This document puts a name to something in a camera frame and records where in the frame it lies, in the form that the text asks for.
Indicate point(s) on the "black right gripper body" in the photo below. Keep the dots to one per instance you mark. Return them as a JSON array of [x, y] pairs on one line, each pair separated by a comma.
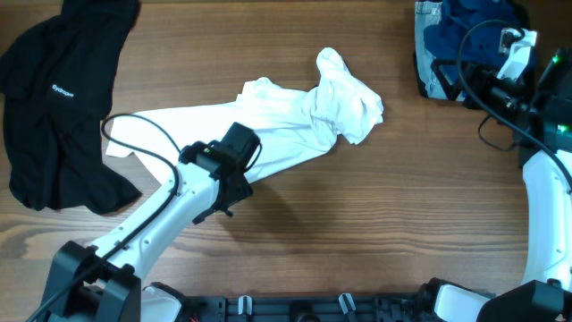
[[467, 76]]

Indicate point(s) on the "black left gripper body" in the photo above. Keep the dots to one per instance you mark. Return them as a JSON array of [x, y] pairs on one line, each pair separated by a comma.
[[244, 190]]

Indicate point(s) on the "white Puma t-shirt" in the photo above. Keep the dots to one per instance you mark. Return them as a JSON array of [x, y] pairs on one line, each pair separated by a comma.
[[294, 126]]

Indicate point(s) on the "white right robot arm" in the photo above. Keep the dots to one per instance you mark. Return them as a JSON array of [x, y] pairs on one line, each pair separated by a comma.
[[542, 121]]

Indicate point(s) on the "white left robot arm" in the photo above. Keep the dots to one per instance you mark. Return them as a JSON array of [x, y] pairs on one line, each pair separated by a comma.
[[104, 281]]

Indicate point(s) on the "dark blue polo shirt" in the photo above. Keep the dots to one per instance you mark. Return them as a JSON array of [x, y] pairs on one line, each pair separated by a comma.
[[465, 36]]

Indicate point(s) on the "black garment with logo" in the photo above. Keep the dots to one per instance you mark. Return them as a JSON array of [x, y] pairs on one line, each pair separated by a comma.
[[57, 79]]

